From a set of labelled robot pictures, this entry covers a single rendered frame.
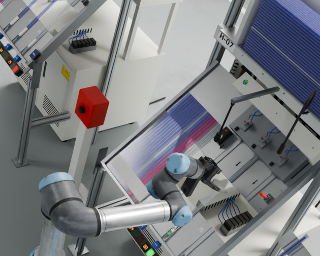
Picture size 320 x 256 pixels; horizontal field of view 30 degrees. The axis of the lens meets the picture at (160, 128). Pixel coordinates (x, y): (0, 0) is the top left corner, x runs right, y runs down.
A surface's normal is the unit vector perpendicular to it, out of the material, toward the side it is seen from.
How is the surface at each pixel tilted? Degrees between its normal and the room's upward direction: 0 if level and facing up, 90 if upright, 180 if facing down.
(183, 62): 0
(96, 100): 0
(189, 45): 0
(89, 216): 18
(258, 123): 43
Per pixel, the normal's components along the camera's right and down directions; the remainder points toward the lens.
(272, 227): 0.26, -0.73
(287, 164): -0.35, -0.38
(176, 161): -0.51, -0.22
